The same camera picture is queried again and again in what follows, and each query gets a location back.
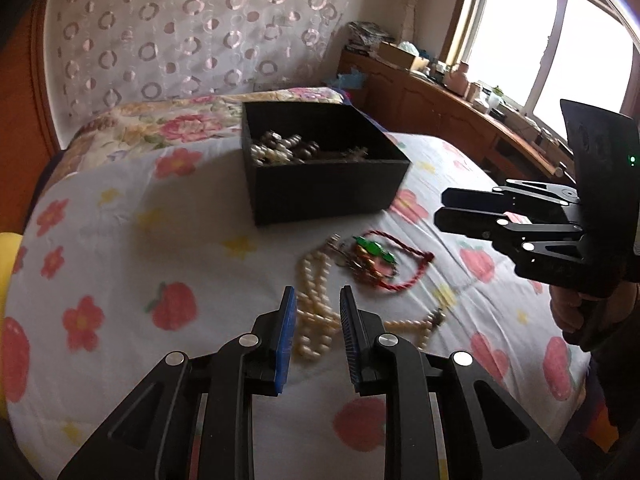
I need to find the circle pattern sheer curtain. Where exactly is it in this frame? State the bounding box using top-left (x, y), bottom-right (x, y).
top-left (44, 0), bottom-right (348, 138)

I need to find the strawberry flower print quilt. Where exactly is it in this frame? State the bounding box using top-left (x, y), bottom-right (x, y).
top-left (3, 134), bottom-right (588, 479)

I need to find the wooden louvered wardrobe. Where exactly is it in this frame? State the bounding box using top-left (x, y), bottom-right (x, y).
top-left (1, 0), bottom-right (60, 233)

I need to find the floral rose bedspread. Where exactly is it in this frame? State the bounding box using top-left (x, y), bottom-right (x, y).
top-left (49, 87), bottom-right (347, 184)

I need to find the pink bottle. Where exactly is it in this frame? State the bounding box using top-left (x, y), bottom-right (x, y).
top-left (444, 61), bottom-right (470, 98)

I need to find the person's right hand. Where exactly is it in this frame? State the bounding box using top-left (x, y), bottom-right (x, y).
top-left (549, 282), bottom-right (639, 334)

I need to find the wooden sideboard cabinet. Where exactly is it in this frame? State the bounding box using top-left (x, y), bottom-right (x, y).
top-left (337, 50), bottom-right (572, 185)

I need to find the white pearl necklace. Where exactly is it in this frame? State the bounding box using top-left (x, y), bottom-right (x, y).
top-left (248, 130), bottom-right (321, 166)

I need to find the cream bead long necklace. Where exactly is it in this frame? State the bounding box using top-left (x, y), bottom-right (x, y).
top-left (294, 250), bottom-right (446, 362)

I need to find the window with white frame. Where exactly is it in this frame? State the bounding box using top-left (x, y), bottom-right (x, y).
top-left (442, 0), bottom-right (639, 141)

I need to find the yellow pikachu plush toy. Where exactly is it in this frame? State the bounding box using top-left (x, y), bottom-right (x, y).
top-left (0, 231), bottom-right (24, 421)

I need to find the black jewelry box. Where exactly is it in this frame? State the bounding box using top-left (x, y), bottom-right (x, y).
top-left (241, 101), bottom-right (411, 226)

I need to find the blue plastic bag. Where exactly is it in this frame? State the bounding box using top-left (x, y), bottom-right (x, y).
top-left (326, 67), bottom-right (368, 91)

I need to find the green pendant charm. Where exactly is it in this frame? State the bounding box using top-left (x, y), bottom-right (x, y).
top-left (355, 236), bottom-right (396, 264)

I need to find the stack of magazines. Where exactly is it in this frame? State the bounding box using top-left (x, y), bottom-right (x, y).
top-left (346, 21), bottom-right (395, 55)

